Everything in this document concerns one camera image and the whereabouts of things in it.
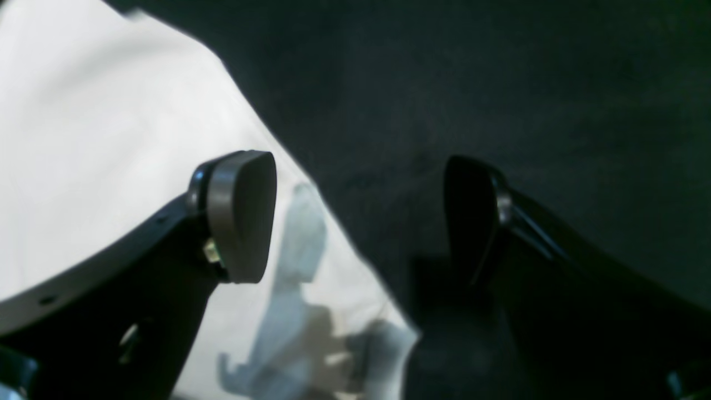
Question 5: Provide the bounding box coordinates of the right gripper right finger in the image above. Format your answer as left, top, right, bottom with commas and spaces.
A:
444, 156, 710, 399

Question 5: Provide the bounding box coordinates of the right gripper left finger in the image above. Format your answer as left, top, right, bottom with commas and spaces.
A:
1, 150, 277, 399

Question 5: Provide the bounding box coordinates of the white cotton T-shirt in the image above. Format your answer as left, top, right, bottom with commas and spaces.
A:
2, 1, 419, 399

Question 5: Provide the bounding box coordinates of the black table cloth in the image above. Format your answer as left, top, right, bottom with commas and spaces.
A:
110, 1, 710, 399

